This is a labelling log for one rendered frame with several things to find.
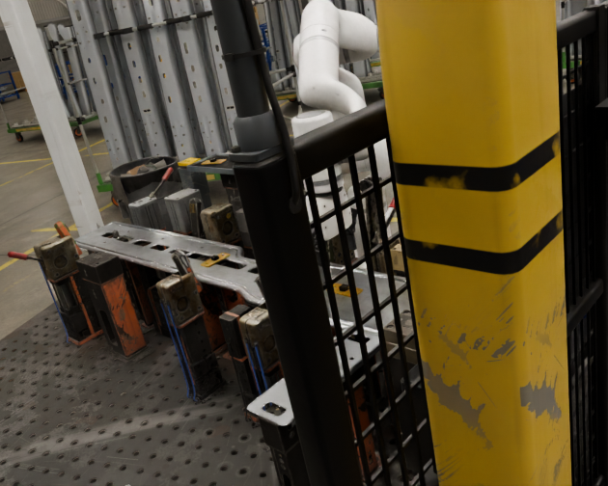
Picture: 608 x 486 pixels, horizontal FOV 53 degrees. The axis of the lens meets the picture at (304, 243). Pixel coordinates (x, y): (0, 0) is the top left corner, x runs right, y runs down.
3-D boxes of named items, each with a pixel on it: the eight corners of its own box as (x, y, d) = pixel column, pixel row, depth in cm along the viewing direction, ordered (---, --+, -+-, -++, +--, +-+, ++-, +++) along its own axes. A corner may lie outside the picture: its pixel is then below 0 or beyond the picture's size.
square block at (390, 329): (405, 479, 125) (379, 328, 111) (427, 454, 130) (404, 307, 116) (439, 495, 119) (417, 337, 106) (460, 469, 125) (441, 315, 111)
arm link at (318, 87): (373, 56, 140) (376, 168, 126) (305, 67, 144) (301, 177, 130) (366, 26, 132) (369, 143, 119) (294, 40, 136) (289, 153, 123)
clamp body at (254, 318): (260, 449, 142) (224, 320, 129) (294, 419, 149) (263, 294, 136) (288, 464, 136) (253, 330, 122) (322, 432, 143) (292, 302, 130)
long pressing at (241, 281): (61, 247, 212) (59, 243, 212) (116, 222, 227) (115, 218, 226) (387, 343, 119) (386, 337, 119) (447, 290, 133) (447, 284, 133)
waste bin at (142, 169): (122, 273, 448) (90, 179, 420) (164, 242, 492) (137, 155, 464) (179, 274, 426) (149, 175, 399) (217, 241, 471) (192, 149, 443)
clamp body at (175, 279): (180, 396, 167) (143, 284, 154) (214, 372, 175) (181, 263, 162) (201, 407, 161) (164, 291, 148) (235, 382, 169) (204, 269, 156)
